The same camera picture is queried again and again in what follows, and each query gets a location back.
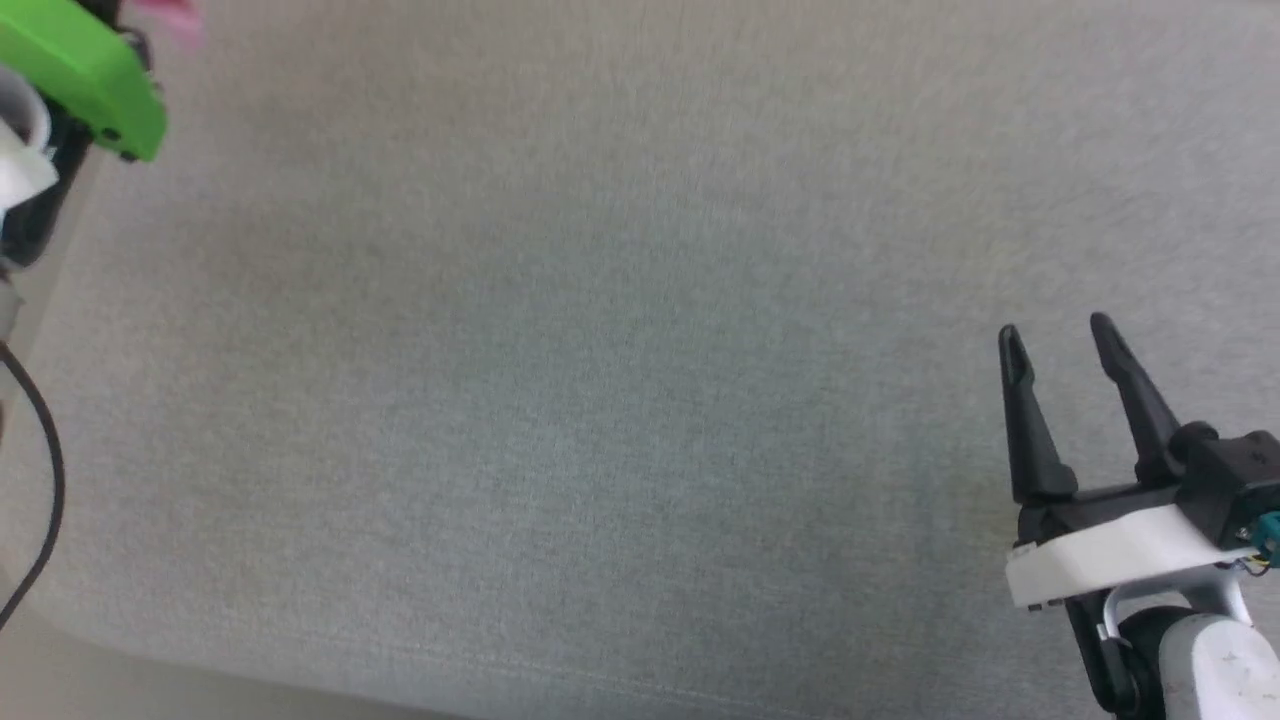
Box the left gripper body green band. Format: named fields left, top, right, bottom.
left=0, top=0, right=169, bottom=271

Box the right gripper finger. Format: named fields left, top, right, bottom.
left=998, top=324, right=1080, bottom=505
left=1088, top=312, right=1183, bottom=489

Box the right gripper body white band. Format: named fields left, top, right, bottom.
left=1005, top=480, right=1263, bottom=612

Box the pink garment with white label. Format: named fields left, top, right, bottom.
left=130, top=0, right=207, bottom=47

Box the thin black cable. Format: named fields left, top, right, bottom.
left=0, top=340, right=67, bottom=627

